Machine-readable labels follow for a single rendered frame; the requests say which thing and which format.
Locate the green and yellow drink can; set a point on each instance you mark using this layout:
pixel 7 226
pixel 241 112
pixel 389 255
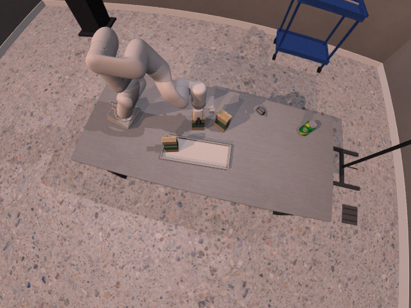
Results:
pixel 308 127

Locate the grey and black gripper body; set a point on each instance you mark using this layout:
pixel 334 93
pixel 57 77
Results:
pixel 197 113

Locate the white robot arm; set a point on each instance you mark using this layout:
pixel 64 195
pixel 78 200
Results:
pixel 127 74

